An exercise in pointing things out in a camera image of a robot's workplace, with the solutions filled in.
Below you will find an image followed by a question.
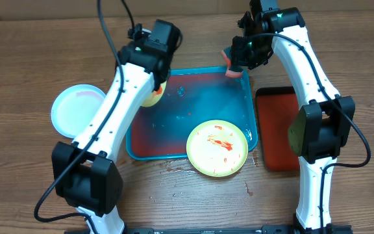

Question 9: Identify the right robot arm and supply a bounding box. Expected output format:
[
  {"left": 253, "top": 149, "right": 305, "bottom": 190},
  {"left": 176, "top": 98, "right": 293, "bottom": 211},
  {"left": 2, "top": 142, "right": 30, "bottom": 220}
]
[{"left": 222, "top": 0, "right": 355, "bottom": 233}]

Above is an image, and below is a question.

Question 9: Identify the teal plastic tray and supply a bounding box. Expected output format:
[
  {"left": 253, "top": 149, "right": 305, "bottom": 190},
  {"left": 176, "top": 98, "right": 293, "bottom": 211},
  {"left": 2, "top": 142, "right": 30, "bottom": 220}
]
[{"left": 126, "top": 66, "right": 258, "bottom": 161}]

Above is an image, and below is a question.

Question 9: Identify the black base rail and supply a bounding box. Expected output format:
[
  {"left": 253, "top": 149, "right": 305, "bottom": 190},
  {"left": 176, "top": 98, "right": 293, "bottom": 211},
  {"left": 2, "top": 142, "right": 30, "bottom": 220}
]
[{"left": 123, "top": 225, "right": 353, "bottom": 234}]

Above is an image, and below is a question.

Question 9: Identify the black red-lined tray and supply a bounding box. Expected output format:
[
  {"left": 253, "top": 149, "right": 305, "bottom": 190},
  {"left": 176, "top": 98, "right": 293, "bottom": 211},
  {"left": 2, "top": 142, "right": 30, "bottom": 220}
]
[{"left": 255, "top": 86, "right": 299, "bottom": 172}]

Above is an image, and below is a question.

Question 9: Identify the yellow-green plate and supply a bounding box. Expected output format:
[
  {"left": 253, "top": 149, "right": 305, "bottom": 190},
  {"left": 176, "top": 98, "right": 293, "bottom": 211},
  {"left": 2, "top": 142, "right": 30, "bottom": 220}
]
[
  {"left": 141, "top": 82, "right": 167, "bottom": 107},
  {"left": 186, "top": 120, "right": 248, "bottom": 177}
]

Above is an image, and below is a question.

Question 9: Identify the red and black sponge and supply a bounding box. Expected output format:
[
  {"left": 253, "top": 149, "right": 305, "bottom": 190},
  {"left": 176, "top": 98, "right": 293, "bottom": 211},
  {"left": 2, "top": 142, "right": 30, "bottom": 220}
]
[{"left": 221, "top": 47, "right": 243, "bottom": 78}]

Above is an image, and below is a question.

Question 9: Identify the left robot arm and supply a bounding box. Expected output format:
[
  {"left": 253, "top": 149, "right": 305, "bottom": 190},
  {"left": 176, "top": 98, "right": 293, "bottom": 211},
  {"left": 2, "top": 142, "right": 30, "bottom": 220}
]
[{"left": 49, "top": 19, "right": 182, "bottom": 233}]

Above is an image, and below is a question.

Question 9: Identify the light blue plate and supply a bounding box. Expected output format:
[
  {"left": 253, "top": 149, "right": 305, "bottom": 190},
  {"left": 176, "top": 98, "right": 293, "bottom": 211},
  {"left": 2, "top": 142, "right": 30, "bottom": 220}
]
[{"left": 51, "top": 84, "right": 106, "bottom": 138}]

